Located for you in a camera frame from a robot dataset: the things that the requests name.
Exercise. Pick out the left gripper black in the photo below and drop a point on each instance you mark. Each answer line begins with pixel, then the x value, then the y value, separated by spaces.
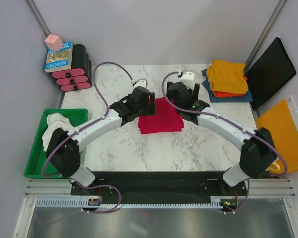
pixel 151 109

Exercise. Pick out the crimson red t-shirt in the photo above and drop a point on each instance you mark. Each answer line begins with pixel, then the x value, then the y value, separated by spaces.
pixel 165 120

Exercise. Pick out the white slotted cable duct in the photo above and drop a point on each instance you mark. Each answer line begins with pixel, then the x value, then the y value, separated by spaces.
pixel 85 202

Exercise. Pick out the black flat board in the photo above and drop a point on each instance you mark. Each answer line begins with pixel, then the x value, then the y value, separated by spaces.
pixel 269 73

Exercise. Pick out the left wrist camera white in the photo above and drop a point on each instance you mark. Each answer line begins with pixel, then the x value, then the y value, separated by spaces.
pixel 140 82

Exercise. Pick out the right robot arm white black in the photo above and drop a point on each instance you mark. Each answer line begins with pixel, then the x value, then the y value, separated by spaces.
pixel 257 149

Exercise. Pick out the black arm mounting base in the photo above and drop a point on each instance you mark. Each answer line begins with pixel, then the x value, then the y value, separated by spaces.
pixel 159 186

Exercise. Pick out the orange folder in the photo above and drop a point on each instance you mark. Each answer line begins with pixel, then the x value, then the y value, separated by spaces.
pixel 279 122

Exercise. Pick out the black pink mini drawer unit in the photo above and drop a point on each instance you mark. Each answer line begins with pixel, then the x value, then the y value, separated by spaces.
pixel 80 74

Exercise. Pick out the green plastic tray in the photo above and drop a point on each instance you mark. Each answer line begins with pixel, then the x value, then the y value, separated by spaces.
pixel 37 155

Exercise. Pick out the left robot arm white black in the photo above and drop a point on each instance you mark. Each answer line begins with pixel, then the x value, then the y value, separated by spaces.
pixel 64 148

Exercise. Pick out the white crumpled cloth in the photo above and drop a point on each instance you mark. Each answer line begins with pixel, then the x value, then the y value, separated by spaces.
pixel 54 121

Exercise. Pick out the colourful paperback book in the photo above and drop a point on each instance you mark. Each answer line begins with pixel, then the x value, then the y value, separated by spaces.
pixel 59 60

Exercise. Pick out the blue folded t-shirt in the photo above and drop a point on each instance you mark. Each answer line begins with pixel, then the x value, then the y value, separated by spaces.
pixel 247 98

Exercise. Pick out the pink cube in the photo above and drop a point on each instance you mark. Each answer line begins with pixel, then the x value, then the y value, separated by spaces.
pixel 53 42

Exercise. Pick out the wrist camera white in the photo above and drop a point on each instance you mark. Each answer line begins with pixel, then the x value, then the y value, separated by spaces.
pixel 187 78
pixel 140 82

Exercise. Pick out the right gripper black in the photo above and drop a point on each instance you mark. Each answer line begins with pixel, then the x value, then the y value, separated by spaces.
pixel 195 93

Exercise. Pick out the mustard yellow folded t-shirt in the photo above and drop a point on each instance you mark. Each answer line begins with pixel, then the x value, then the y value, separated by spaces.
pixel 228 77

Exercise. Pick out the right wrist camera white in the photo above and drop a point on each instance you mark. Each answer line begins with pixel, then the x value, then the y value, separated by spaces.
pixel 187 78

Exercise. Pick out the pale yellow mug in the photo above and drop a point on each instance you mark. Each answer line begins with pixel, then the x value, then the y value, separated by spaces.
pixel 274 167

